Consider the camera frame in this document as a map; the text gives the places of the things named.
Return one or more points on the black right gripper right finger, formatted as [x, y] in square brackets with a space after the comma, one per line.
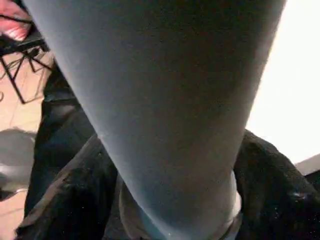
[280, 195]

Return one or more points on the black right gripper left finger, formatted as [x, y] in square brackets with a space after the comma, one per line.
[75, 200]

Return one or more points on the white plastic table top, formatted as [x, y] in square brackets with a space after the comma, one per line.
[295, 100]

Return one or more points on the white plastic table leg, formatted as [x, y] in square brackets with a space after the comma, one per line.
[165, 100]

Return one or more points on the black plastic table mat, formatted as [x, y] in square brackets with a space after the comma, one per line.
[60, 135]

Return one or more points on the black metal stand leg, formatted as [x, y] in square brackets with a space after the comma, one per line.
[25, 65]

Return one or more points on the pink fabric item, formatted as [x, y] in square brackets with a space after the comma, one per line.
[15, 22]

